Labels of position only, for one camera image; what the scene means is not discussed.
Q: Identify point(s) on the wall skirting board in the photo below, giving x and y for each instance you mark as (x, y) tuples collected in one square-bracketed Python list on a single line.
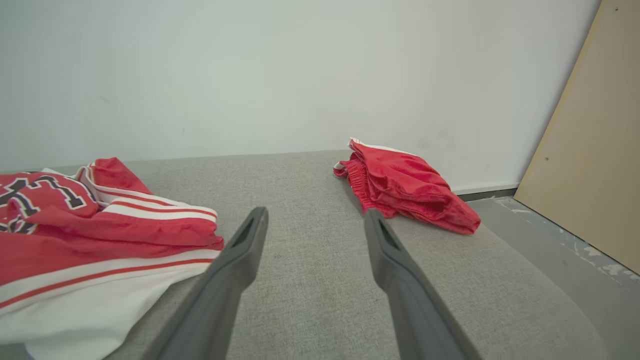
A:
[(490, 191)]

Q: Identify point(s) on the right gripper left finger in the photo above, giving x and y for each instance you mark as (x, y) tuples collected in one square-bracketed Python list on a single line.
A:
[(220, 290)]

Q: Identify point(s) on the red Bulls shorts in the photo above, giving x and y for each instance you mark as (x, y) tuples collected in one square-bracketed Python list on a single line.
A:
[(410, 185)]

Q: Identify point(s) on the red white striped jersey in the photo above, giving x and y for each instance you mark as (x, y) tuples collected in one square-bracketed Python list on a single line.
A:
[(100, 240)]

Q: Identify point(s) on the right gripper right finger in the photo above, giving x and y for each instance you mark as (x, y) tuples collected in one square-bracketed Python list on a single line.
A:
[(420, 310)]

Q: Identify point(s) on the light wooden board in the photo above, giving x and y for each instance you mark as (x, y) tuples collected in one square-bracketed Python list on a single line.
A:
[(590, 165)]

